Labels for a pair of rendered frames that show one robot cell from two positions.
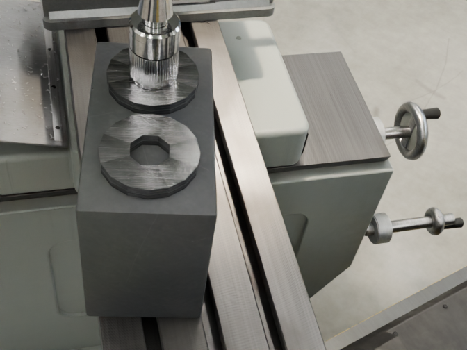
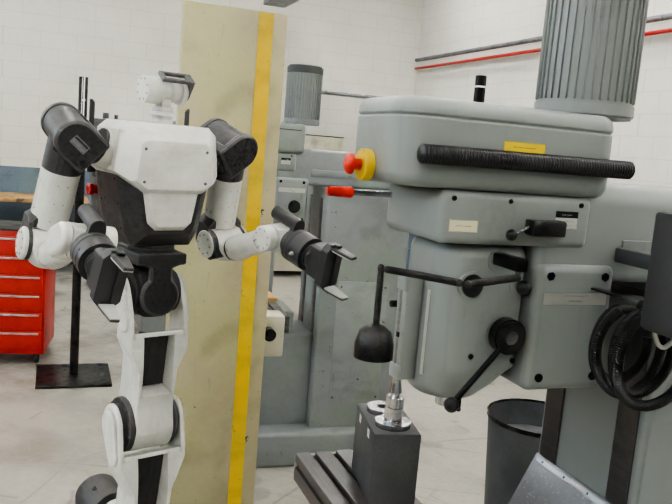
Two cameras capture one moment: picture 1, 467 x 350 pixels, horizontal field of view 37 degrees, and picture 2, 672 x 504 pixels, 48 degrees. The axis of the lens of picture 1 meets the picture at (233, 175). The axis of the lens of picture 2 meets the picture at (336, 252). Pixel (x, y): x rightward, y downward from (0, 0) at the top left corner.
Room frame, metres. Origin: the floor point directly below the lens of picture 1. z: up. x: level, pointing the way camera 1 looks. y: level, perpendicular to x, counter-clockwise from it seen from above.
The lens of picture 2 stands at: (2.31, -0.09, 1.79)
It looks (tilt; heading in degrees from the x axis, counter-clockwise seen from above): 8 degrees down; 180
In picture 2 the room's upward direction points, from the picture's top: 5 degrees clockwise
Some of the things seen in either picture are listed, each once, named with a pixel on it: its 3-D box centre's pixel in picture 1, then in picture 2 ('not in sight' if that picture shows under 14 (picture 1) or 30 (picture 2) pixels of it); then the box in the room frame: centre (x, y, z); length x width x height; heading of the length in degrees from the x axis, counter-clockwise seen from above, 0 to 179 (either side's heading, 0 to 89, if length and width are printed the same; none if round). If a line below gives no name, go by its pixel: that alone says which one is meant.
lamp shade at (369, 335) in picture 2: not in sight; (374, 340); (0.99, 0.00, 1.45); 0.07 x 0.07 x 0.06
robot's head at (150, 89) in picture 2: not in sight; (161, 95); (0.44, -0.54, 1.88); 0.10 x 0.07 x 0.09; 131
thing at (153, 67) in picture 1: (153, 51); (393, 409); (0.50, 0.09, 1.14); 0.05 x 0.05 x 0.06
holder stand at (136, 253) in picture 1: (149, 177); (384, 449); (0.45, 0.09, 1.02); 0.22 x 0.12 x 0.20; 10
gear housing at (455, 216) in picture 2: not in sight; (485, 213); (0.80, 0.21, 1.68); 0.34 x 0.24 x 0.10; 111
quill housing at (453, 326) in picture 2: not in sight; (457, 314); (0.81, 0.17, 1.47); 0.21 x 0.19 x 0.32; 21
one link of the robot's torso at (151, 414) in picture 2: not in sight; (146, 361); (0.42, -0.55, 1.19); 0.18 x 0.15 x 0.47; 129
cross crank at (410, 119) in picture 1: (394, 132); not in sight; (0.99, -0.30, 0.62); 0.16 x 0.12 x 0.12; 111
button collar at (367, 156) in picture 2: not in sight; (364, 164); (0.90, -0.05, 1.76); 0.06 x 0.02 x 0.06; 21
